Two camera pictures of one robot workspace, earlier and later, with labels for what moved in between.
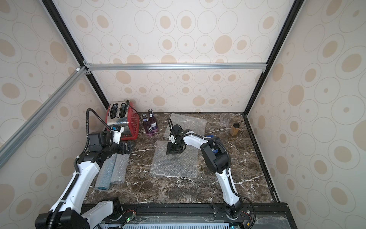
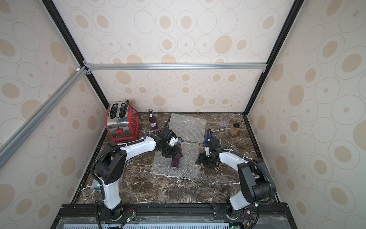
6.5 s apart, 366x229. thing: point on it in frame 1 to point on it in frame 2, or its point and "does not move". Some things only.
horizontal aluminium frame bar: (177, 66) does not move
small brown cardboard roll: (234, 130) does not move
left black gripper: (129, 148) to (176, 155)
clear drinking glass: (225, 118) does not move
